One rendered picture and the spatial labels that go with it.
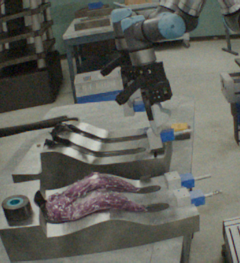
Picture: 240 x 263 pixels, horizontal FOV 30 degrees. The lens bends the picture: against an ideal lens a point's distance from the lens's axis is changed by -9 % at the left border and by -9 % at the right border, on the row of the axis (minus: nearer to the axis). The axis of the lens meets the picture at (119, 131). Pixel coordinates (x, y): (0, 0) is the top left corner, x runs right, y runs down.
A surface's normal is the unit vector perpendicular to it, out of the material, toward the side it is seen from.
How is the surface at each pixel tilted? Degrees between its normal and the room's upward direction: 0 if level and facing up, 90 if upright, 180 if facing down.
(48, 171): 90
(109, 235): 90
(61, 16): 90
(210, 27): 90
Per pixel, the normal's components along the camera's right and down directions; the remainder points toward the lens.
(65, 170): -0.16, 0.37
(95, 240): 0.13, 0.33
